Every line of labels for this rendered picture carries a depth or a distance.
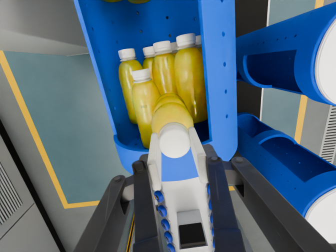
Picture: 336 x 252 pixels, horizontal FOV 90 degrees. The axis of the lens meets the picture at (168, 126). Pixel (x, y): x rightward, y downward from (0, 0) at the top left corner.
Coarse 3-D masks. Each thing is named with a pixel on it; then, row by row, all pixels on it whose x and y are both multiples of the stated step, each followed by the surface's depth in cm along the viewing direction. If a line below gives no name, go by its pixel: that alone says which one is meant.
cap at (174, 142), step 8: (168, 128) 20; (176, 128) 20; (160, 136) 20; (168, 136) 20; (176, 136) 20; (184, 136) 20; (160, 144) 20; (168, 144) 20; (176, 144) 20; (184, 144) 20; (168, 152) 21; (176, 152) 21; (184, 152) 21
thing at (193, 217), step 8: (184, 216) 70; (192, 216) 69; (200, 216) 68; (184, 224) 64; (192, 224) 64; (200, 224) 63; (184, 232) 61; (192, 232) 61; (200, 232) 60; (184, 240) 59; (192, 240) 58; (200, 240) 58; (184, 248) 58; (192, 248) 58; (200, 248) 58
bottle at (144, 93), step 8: (136, 80) 36; (144, 80) 35; (136, 88) 35; (144, 88) 35; (152, 88) 36; (136, 96) 35; (144, 96) 35; (152, 96) 36; (136, 104) 36; (144, 104) 36; (152, 104) 36; (136, 112) 37; (144, 112) 36; (152, 112) 36; (136, 120) 39; (144, 120) 37; (144, 128) 38; (144, 136) 39; (144, 144) 40
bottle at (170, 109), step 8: (160, 96) 34; (168, 96) 31; (176, 96) 33; (160, 104) 28; (168, 104) 25; (176, 104) 25; (184, 104) 29; (160, 112) 24; (168, 112) 23; (176, 112) 23; (184, 112) 24; (152, 120) 25; (160, 120) 23; (168, 120) 22; (176, 120) 22; (184, 120) 22; (192, 120) 25; (152, 128) 24; (160, 128) 22; (184, 128) 22
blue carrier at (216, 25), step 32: (96, 0) 36; (160, 0) 43; (192, 0) 40; (224, 0) 24; (96, 32) 36; (128, 32) 43; (160, 32) 46; (192, 32) 43; (224, 32) 25; (96, 64) 34; (224, 64) 26; (224, 96) 28; (128, 128) 46; (224, 128) 29; (128, 160) 32; (192, 160) 28; (224, 160) 31
